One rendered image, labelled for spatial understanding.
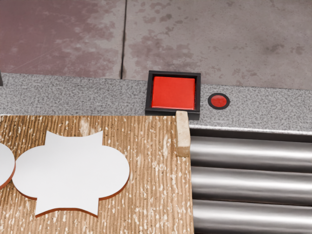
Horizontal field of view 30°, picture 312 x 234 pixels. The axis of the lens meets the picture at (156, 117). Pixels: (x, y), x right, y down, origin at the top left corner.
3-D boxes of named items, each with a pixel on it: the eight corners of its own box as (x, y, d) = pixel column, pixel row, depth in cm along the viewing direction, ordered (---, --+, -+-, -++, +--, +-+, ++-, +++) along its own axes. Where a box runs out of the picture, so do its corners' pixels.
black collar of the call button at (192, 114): (148, 77, 86) (148, 69, 85) (200, 80, 86) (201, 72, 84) (145, 117, 81) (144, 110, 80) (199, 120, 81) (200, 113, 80)
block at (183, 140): (174, 122, 78) (175, 109, 76) (188, 122, 78) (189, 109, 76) (175, 158, 74) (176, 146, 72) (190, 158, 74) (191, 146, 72)
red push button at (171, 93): (153, 81, 85) (153, 75, 84) (194, 84, 85) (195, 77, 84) (151, 113, 82) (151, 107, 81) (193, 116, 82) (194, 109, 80)
